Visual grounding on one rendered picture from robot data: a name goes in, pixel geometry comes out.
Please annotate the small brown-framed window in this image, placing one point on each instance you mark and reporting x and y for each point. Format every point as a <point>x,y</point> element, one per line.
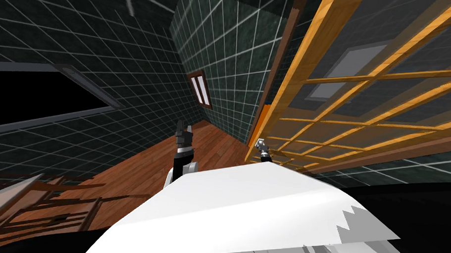
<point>200,89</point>

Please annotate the orange wooden glass-paned door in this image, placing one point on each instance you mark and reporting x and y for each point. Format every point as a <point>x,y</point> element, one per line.
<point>322,28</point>

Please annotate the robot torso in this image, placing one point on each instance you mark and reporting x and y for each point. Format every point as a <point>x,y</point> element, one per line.
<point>231,209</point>

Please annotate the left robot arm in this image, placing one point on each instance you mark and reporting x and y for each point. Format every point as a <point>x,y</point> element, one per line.
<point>181,165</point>

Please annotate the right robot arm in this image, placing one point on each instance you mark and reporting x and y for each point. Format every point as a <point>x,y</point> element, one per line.
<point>266,156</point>

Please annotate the large dark grey-framed window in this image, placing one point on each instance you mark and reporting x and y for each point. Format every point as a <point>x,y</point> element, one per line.
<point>29,96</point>

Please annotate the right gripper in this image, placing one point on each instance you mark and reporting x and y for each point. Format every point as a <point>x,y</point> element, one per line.
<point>260,143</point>

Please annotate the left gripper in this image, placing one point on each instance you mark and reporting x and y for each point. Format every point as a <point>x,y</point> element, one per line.
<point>184,140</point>

